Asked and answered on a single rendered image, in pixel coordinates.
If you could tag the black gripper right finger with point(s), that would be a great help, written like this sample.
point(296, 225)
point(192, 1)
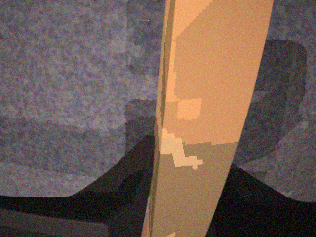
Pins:
point(249, 208)

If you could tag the long wooden rail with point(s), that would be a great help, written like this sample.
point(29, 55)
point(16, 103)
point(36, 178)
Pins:
point(211, 52)

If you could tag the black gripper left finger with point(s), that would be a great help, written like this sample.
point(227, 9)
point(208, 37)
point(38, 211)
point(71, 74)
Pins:
point(112, 206)

